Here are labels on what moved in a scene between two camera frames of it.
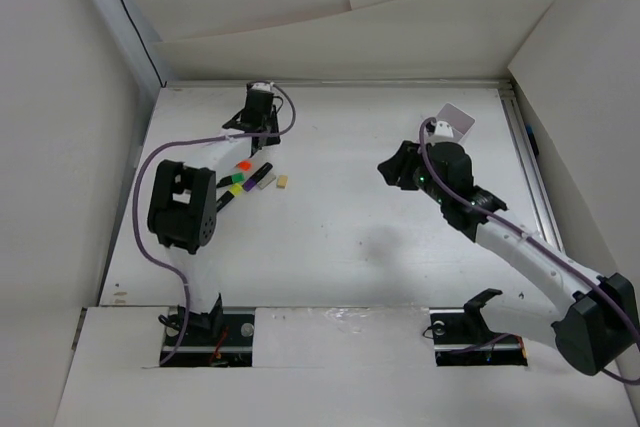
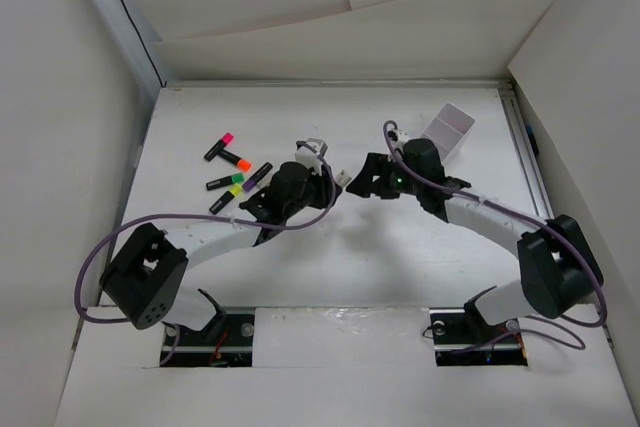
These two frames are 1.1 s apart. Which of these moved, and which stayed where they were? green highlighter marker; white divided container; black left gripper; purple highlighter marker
Moved: black left gripper
Stayed: white divided container; green highlighter marker; purple highlighter marker
